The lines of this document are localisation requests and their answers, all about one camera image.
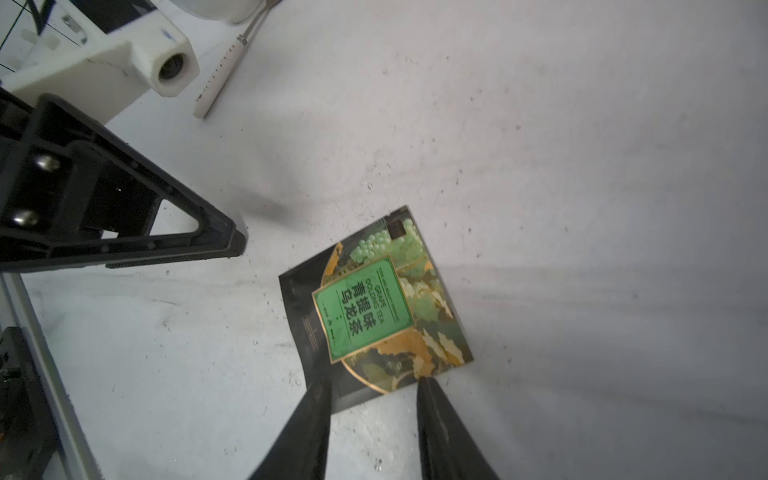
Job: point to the green tea bag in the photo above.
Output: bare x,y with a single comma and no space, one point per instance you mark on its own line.
372,313

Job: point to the metal base rail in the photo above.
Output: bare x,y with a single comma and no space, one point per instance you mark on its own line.
41,436

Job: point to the spoon with white handle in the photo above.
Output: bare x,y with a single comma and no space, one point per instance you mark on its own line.
227,64

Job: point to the white ceramic bowl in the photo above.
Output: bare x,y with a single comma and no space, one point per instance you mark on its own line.
229,11

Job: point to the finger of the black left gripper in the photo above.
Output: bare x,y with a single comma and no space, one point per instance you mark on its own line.
73,194

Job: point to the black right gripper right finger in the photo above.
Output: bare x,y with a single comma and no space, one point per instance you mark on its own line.
447,450

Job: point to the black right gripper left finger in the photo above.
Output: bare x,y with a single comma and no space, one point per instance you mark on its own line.
301,449

